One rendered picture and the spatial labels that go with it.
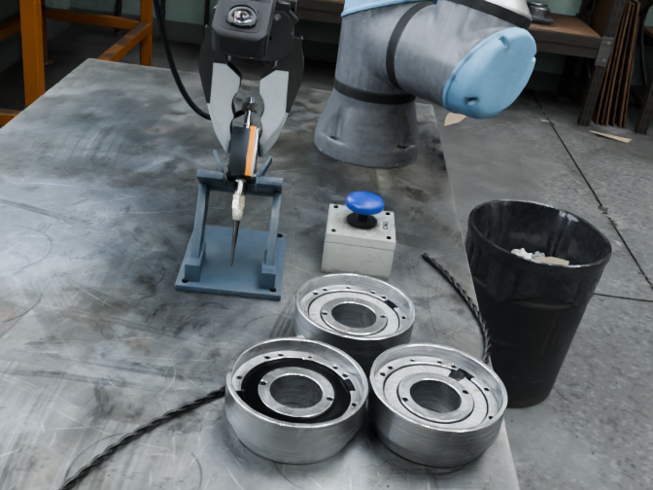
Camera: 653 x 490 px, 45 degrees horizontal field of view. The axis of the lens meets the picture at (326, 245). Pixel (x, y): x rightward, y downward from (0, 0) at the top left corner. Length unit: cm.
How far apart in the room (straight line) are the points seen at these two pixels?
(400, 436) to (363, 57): 59
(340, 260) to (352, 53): 35
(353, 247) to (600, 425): 137
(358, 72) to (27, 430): 65
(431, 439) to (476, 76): 49
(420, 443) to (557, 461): 135
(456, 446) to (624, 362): 178
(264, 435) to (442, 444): 13
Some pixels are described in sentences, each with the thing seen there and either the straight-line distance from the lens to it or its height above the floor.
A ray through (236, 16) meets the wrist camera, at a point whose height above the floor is 106.
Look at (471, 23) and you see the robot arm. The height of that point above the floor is 102.
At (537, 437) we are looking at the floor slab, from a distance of 196.
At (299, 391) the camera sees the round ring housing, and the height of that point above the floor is 81.
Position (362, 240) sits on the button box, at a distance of 78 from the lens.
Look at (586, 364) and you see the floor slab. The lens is 227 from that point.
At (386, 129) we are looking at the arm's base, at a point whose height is 85.
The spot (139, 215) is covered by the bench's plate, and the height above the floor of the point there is 80.
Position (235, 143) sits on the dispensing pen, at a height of 93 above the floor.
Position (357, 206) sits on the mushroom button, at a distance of 78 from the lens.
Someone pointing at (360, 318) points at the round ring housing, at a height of 81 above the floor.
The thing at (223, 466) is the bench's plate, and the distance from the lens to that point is 57.
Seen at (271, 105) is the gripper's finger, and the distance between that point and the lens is 75.
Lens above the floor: 120
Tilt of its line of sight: 28 degrees down
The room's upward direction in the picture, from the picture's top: 8 degrees clockwise
